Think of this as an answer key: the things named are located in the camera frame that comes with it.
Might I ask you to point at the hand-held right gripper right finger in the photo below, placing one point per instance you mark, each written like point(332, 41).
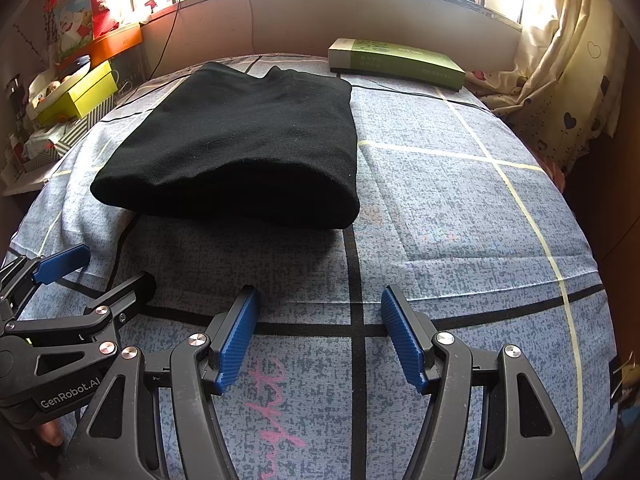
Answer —
point(405, 345)

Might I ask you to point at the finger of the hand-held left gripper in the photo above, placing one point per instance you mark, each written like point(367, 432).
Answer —
point(60, 262)
point(125, 295)

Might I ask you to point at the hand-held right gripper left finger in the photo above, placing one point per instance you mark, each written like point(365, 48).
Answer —
point(240, 340)

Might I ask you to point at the black pants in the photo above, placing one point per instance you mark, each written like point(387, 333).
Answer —
point(240, 145)

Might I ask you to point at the person's left hand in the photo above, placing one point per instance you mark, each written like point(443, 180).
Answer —
point(50, 435)

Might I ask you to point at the white side table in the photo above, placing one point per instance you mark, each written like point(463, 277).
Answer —
point(20, 185)

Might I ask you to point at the blue-grey checked bedsheet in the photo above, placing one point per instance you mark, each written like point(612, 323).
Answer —
point(450, 235)

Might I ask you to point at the patterned tissue packet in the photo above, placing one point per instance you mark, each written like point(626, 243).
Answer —
point(42, 142)

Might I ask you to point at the black-and-white striped box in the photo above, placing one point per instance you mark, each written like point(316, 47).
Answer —
point(75, 132)

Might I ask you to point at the yellow-green box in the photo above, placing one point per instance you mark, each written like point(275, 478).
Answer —
point(85, 95)

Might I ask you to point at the dark tumbler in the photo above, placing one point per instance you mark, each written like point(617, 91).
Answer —
point(14, 92)

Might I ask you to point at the orange box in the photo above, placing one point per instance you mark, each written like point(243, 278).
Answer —
point(120, 40)

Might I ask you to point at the pink striped cloth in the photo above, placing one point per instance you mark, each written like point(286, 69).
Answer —
point(550, 165)

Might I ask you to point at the cartoon printed bag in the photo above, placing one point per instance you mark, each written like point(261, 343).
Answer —
point(72, 25)

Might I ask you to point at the wooden wardrobe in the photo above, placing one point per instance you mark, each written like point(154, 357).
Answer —
point(600, 200)

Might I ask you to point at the red gift bag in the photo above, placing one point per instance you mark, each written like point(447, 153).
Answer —
point(105, 15)

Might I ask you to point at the green cardboard box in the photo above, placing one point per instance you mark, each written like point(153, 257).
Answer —
point(400, 62)

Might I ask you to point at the cream heart-print curtain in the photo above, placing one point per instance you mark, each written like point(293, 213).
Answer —
point(565, 60)

